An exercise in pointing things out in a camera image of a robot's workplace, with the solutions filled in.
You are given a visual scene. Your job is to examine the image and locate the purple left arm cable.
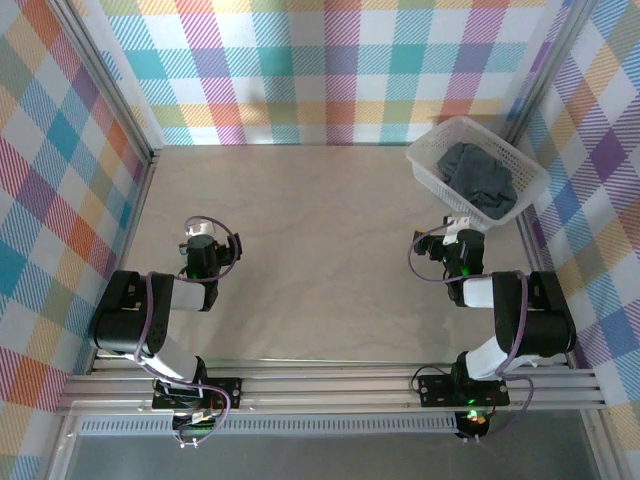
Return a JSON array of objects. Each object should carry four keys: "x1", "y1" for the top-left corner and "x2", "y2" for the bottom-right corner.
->
[{"x1": 134, "y1": 215, "x2": 240, "y2": 449}]

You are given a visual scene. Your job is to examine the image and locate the right aluminium frame post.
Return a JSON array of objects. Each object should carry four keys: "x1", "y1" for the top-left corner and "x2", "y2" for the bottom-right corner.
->
[{"x1": 504, "y1": 0, "x2": 596, "y2": 144}]

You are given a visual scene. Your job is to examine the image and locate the slotted grey cable duct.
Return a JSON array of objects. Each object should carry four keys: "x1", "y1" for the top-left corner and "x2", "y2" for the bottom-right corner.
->
[{"x1": 74, "y1": 418, "x2": 461, "y2": 435}]

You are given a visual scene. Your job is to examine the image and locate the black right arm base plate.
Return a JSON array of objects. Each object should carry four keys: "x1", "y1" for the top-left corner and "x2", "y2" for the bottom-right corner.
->
[{"x1": 417, "y1": 372, "x2": 511, "y2": 407}]

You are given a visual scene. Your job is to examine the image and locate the left aluminium frame post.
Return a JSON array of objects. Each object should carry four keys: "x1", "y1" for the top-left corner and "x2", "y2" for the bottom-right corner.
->
[{"x1": 49, "y1": 0, "x2": 162, "y2": 164}]

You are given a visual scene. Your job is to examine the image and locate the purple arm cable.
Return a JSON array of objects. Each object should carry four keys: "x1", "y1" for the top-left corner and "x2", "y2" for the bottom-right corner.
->
[
  {"x1": 408, "y1": 223, "x2": 535, "y2": 446},
  {"x1": 134, "y1": 215, "x2": 240, "y2": 449}
]

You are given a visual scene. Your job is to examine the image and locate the white perforated plastic basket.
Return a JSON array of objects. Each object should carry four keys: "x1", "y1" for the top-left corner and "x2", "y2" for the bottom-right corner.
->
[{"x1": 405, "y1": 115, "x2": 551, "y2": 232}]

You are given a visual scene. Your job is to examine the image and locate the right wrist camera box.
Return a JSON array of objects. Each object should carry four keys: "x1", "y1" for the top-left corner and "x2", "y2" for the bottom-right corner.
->
[{"x1": 446, "y1": 215, "x2": 471, "y2": 246}]

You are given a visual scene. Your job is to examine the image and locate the dark grey t-shirt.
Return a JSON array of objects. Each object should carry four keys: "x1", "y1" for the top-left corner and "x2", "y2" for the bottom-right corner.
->
[{"x1": 437, "y1": 142, "x2": 519, "y2": 221}]

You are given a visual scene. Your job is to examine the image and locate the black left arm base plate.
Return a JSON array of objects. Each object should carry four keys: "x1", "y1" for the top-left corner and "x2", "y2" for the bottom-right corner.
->
[{"x1": 152, "y1": 377, "x2": 244, "y2": 411}]

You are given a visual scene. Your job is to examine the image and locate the narrow aluminium table rail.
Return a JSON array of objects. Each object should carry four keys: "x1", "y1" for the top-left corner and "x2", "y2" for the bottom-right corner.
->
[{"x1": 87, "y1": 355, "x2": 574, "y2": 374}]

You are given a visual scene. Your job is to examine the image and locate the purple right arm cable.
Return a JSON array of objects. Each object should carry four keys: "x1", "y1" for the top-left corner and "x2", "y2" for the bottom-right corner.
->
[{"x1": 408, "y1": 223, "x2": 535, "y2": 446}]

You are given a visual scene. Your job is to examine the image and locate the wide aluminium base rail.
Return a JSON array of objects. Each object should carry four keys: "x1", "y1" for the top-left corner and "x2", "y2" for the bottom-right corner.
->
[{"x1": 57, "y1": 374, "x2": 609, "y2": 416}]

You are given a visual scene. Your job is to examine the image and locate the left aluminium side rail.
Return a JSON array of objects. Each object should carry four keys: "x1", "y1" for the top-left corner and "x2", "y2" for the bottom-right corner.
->
[{"x1": 113, "y1": 152, "x2": 161, "y2": 275}]

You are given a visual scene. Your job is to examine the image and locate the aluminium frame post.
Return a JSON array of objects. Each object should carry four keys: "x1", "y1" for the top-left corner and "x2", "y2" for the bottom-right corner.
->
[
  {"x1": 49, "y1": 0, "x2": 162, "y2": 164},
  {"x1": 504, "y1": 0, "x2": 596, "y2": 144}
]

